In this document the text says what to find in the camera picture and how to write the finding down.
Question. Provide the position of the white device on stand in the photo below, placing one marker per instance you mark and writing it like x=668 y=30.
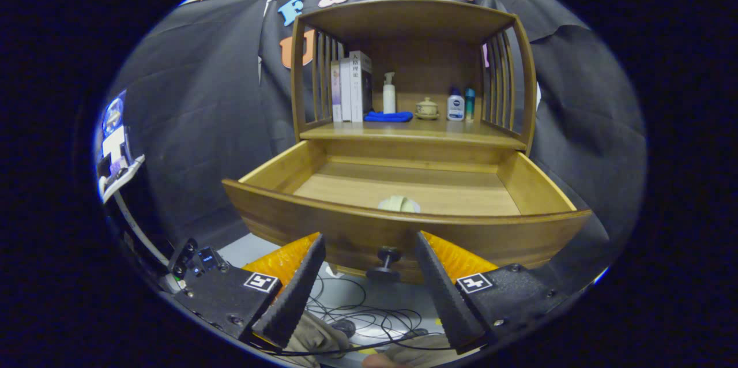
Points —
x=115 y=146

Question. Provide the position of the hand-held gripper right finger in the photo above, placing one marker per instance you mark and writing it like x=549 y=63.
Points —
x=447 y=296

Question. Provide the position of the brown wooden cabinet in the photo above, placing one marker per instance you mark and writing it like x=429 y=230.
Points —
x=403 y=16

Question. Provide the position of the thin pale purple book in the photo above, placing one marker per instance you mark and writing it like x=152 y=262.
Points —
x=336 y=94

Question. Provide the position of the beige lidded tea cup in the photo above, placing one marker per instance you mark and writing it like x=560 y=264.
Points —
x=427 y=108

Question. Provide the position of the pale green scrub brush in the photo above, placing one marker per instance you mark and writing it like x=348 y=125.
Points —
x=398 y=205

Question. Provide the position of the blue folded cloth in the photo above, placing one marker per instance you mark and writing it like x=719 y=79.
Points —
x=389 y=117

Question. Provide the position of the thick white book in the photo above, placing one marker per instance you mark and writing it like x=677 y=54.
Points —
x=357 y=88

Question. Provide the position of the white pump bottle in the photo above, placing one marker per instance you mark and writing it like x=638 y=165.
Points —
x=390 y=100

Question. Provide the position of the teal slim bottle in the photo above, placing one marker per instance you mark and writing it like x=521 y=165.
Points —
x=470 y=105

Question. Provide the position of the white lotion bottle blue cap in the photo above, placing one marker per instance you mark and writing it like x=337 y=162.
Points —
x=455 y=107

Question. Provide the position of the thin white book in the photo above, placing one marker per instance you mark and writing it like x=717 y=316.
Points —
x=346 y=91

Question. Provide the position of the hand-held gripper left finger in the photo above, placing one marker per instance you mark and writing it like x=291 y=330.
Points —
x=294 y=299

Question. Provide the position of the wooden countertop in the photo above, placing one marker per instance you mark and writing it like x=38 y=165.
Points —
x=403 y=128

